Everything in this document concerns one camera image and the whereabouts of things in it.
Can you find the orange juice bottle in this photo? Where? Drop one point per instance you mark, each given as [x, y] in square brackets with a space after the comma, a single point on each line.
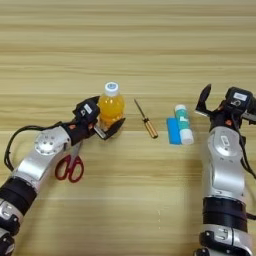
[111, 105]

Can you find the blue rectangular eraser block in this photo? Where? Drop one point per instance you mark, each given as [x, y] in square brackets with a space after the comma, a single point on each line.
[173, 131]

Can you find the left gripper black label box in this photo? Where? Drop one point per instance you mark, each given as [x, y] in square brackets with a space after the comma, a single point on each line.
[86, 111]

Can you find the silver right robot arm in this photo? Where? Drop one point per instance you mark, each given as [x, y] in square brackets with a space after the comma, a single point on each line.
[223, 166]

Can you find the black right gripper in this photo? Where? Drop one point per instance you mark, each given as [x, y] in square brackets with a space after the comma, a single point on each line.
[221, 118]

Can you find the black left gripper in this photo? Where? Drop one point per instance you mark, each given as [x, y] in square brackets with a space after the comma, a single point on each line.
[80, 131]

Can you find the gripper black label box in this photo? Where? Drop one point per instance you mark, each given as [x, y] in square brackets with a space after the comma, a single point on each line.
[238, 100]
[86, 111]

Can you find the white teal glue stick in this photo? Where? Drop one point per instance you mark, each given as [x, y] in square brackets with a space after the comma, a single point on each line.
[184, 125]

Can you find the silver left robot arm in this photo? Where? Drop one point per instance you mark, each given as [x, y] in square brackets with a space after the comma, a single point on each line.
[36, 160]

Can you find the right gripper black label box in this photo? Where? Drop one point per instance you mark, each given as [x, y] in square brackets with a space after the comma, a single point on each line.
[238, 100]

